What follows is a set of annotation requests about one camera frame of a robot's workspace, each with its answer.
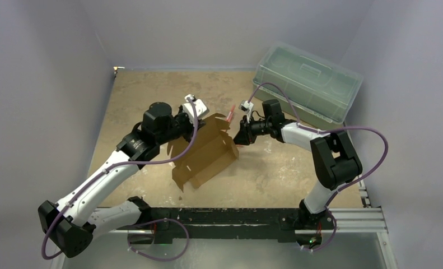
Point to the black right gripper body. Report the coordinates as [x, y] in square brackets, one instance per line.
[248, 128]

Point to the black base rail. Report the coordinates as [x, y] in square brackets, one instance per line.
[284, 225]

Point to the clear plastic storage box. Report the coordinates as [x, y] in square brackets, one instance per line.
[313, 84]

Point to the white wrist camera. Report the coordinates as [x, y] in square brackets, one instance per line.
[247, 107]
[194, 108]

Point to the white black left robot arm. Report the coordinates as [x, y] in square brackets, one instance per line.
[71, 223]

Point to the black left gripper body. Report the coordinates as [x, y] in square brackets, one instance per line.
[182, 126]

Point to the red pen with white label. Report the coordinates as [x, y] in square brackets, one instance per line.
[230, 114]

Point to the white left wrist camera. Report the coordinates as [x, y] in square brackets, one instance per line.
[194, 108]

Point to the brown cardboard box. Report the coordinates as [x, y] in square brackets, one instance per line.
[213, 151]

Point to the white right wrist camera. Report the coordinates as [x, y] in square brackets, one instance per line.
[247, 107]

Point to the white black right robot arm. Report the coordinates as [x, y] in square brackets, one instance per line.
[336, 162]

